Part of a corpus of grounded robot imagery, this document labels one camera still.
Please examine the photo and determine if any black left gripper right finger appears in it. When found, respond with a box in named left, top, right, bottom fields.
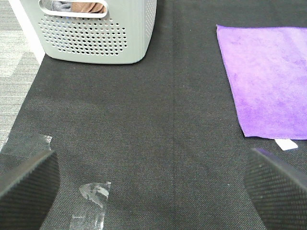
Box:
left=244, top=149, right=307, bottom=230

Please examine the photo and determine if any purple microfiber towel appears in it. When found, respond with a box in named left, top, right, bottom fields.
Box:
left=216, top=25, right=307, bottom=150

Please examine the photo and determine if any grey perforated laundry basket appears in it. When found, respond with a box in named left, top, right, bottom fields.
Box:
left=21, top=0, right=157, bottom=64

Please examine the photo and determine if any clear tape piece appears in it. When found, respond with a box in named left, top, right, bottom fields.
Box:
left=69, top=182, right=111, bottom=230

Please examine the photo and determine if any black fabric table mat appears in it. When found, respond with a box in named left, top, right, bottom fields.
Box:
left=12, top=0, right=307, bottom=230

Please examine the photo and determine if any grey towel in basket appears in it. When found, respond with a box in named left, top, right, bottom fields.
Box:
left=51, top=0, right=71, bottom=12

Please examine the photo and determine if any clear tape strip at edge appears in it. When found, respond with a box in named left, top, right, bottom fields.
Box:
left=0, top=132, right=52, bottom=157

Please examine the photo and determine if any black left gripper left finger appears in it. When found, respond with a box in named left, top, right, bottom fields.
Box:
left=0, top=150, right=59, bottom=230

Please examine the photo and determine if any brown towel in basket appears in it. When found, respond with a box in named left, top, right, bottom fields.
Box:
left=71, top=2, right=106, bottom=13

